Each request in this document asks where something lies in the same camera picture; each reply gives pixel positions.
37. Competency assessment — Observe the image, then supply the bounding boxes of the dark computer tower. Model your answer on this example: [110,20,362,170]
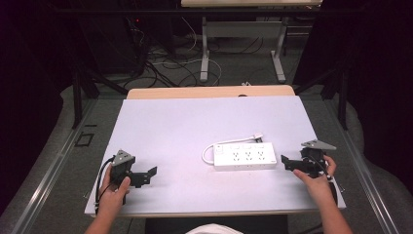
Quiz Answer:
[79,14,149,76]

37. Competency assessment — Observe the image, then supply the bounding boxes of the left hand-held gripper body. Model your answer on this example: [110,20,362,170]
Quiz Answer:
[109,149,139,186]

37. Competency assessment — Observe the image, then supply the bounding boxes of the black horizontal bar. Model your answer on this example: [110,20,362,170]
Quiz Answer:
[53,7,325,16]

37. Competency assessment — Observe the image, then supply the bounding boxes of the black floor cables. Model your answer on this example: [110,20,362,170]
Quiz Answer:
[123,19,265,90]

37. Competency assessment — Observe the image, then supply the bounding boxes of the white floor cable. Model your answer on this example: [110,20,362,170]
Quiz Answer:
[152,16,223,87]

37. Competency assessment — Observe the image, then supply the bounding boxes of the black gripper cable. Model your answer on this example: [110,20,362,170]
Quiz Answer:
[94,155,117,215]
[308,155,340,207]

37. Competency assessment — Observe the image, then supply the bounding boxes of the white power strip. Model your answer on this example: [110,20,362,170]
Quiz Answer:
[212,141,279,172]

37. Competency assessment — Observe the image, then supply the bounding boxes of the aluminium rail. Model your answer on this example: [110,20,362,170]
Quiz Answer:
[322,98,401,234]
[9,98,99,234]

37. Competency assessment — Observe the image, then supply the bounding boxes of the person's left hand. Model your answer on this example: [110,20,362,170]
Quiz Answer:
[96,164,131,217]

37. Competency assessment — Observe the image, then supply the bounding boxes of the person's white shirt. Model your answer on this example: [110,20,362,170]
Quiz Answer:
[184,222,244,234]

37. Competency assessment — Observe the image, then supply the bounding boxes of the white power cord with plug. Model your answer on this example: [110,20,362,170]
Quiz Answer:
[201,132,265,166]

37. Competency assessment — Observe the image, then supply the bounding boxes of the person's right hand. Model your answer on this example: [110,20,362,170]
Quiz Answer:
[292,154,338,207]

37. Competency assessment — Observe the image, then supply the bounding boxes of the white desk with metal legs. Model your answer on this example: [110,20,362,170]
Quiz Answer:
[180,0,323,84]

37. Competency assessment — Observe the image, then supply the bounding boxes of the wooden table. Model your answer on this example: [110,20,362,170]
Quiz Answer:
[126,84,297,100]

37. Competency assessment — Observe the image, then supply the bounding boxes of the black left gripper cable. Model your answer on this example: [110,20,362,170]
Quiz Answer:
[94,155,117,215]

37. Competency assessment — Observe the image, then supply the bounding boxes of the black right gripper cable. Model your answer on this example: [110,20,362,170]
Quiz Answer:
[308,155,340,207]

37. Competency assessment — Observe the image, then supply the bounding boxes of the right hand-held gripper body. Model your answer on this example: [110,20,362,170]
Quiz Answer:
[299,138,338,179]

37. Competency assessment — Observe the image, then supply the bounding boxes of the white table mat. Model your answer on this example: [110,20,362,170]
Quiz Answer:
[84,95,347,218]

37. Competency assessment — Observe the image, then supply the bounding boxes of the black metal stand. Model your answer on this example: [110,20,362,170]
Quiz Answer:
[71,62,130,130]
[293,66,351,132]

